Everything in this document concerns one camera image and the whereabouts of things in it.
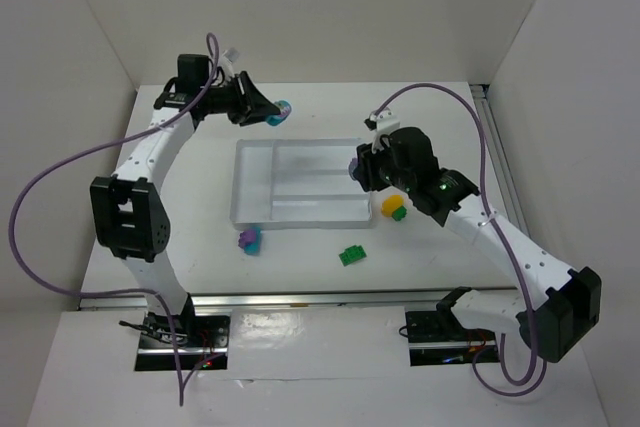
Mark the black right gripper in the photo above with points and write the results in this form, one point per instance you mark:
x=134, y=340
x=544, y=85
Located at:
x=365, y=167

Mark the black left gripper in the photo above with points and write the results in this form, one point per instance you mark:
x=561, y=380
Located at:
x=240, y=98

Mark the teal lego brick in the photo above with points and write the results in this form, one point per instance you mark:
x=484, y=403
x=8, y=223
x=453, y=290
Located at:
x=284, y=110
x=254, y=249

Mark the purple lego brick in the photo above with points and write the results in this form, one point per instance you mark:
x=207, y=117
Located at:
x=247, y=238
x=354, y=170

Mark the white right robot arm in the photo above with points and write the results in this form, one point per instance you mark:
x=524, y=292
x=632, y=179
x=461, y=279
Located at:
x=556, y=304

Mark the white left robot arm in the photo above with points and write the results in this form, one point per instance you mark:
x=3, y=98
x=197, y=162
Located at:
x=129, y=217

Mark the yellow lego brick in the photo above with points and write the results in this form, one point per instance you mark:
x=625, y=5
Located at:
x=391, y=204

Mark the green lego brick small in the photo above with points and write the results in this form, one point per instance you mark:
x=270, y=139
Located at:
x=399, y=213

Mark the white divided plastic tray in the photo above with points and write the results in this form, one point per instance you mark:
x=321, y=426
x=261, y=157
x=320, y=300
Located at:
x=297, y=184

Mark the purple lego brick front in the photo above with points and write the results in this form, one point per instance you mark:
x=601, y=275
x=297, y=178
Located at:
x=247, y=238

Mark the teal lego brick front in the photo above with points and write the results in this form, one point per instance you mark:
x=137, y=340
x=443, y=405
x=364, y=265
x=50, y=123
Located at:
x=254, y=249

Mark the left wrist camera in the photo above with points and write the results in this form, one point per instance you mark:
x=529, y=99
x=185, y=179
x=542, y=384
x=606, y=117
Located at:
x=230, y=59

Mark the aluminium right side rail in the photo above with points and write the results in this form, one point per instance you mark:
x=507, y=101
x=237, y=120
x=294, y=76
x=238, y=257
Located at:
x=498, y=156

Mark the aluminium rail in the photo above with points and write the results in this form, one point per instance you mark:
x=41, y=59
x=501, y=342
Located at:
x=498, y=156
x=285, y=300

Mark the aluminium front rail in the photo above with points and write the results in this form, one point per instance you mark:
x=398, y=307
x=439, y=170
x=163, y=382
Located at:
x=285, y=300

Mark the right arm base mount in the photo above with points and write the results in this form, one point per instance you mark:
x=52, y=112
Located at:
x=432, y=343

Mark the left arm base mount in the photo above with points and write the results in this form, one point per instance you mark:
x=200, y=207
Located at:
x=208, y=345

